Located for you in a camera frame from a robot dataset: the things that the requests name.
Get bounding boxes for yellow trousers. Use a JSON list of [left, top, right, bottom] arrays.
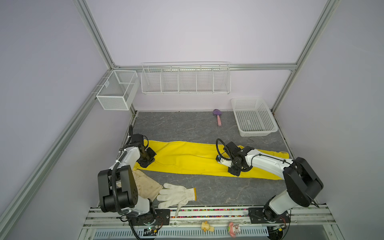
[[134, 141, 293, 180]]

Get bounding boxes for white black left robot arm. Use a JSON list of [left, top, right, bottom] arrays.
[[98, 125, 156, 223]]

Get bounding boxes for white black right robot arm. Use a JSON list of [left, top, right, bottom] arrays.
[[216, 139, 324, 223]]

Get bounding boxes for beige leather work glove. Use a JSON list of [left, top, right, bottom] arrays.
[[133, 170, 163, 202]]

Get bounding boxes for white knitted work glove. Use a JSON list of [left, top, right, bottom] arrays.
[[156, 183, 197, 218]]

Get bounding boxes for white plastic perforated basket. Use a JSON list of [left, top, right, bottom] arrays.
[[231, 98, 279, 137]]

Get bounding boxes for purple pink hair brush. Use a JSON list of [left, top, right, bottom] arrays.
[[213, 109, 222, 127]]

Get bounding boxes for pink white plush toy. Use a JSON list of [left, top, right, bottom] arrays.
[[228, 222, 241, 238]]

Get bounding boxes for yellow duck toy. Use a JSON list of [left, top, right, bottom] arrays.
[[201, 221, 215, 232]]

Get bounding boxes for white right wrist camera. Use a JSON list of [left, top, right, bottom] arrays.
[[216, 155, 232, 168]]

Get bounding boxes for small white mesh wire box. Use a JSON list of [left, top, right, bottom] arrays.
[[96, 70, 140, 111]]

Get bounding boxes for aluminium front mounting rail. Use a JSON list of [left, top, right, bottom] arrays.
[[79, 205, 344, 240]]

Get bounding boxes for long white wire rack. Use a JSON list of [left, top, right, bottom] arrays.
[[141, 62, 232, 95]]

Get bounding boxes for aluminium frame back top bar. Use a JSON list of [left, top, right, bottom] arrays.
[[114, 62, 297, 72]]

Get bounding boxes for aluminium frame bar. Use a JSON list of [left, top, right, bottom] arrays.
[[1, 70, 112, 240], [114, 62, 297, 72]]

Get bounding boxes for aluminium frame left side bar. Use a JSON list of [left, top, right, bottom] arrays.
[[1, 70, 112, 240]]

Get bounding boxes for aluminium frame corner post left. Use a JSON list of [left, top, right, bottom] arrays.
[[73, 0, 116, 70]]

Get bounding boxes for aluminium frame corner post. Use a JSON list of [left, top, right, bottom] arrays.
[[73, 0, 116, 70], [271, 0, 341, 115]]

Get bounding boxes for aluminium frame corner post right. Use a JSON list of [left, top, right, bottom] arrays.
[[271, 0, 341, 115]]

